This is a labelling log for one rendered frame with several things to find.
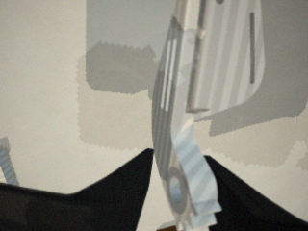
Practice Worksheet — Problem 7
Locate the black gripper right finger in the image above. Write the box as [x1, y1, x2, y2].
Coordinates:
[203, 155, 308, 231]

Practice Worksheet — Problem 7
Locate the small brown cube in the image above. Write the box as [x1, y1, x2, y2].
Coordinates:
[156, 225, 177, 231]

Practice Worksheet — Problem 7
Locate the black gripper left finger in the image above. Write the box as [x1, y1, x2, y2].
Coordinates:
[0, 148, 154, 231]

